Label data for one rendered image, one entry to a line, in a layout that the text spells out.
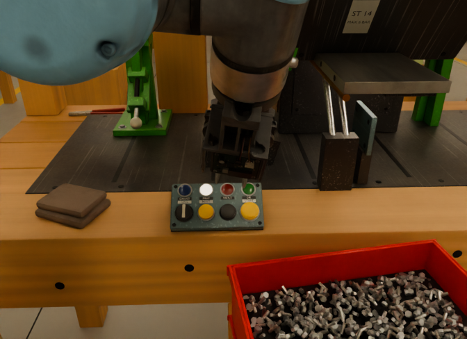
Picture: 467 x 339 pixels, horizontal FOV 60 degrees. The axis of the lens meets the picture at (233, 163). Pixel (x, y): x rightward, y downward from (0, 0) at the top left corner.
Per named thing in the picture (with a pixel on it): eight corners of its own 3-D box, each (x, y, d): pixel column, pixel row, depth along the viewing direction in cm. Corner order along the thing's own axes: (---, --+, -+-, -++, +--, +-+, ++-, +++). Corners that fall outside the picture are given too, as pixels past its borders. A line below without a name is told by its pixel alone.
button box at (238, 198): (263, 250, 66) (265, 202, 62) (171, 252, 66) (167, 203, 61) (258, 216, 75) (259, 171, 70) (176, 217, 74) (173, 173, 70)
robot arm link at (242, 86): (218, 10, 38) (303, 24, 38) (216, 46, 42) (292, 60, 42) (203, 67, 34) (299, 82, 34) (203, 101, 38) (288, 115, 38)
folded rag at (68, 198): (112, 205, 71) (110, 191, 70) (82, 230, 65) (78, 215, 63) (68, 194, 75) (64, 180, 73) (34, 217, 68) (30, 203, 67)
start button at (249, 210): (258, 220, 64) (259, 217, 63) (240, 220, 64) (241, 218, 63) (258, 203, 66) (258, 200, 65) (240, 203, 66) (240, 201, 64)
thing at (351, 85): (447, 101, 61) (452, 80, 59) (341, 102, 60) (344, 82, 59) (363, 47, 95) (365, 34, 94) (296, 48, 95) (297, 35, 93)
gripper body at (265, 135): (198, 174, 47) (200, 110, 37) (210, 117, 52) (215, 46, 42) (263, 185, 47) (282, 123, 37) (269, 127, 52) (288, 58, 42)
